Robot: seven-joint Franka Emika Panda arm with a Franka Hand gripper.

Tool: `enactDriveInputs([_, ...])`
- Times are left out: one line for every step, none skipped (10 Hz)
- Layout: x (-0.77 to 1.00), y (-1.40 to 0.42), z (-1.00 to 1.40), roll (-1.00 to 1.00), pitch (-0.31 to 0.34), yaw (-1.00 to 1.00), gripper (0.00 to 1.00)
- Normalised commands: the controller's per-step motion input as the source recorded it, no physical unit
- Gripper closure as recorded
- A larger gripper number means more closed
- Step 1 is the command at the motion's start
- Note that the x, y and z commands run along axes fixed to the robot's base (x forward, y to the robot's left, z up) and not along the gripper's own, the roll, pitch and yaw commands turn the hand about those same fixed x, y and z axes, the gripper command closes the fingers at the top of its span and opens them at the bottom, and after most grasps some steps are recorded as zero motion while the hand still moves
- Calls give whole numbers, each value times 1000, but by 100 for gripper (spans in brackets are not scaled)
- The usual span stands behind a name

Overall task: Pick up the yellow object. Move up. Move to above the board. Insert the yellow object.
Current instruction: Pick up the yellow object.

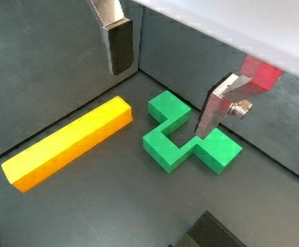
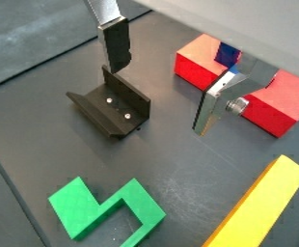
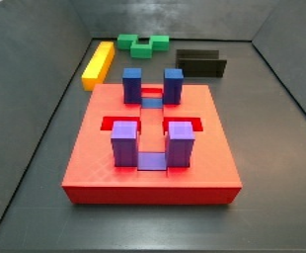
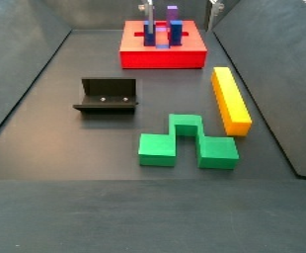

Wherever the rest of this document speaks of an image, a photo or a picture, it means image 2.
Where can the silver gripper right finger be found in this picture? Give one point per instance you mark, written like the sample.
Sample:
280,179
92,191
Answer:
247,76

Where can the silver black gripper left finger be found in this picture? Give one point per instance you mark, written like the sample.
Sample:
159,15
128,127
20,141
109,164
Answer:
112,32

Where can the yellow long block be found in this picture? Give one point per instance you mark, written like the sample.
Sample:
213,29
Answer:
257,210

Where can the red board base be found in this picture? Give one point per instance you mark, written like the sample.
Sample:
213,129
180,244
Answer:
272,106

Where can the blue U-shaped block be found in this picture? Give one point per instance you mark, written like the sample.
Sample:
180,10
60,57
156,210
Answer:
227,55

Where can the green zigzag block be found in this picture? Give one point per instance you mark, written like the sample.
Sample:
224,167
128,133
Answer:
80,213

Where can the black angle bracket holder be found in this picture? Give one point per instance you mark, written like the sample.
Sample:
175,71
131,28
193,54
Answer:
115,106

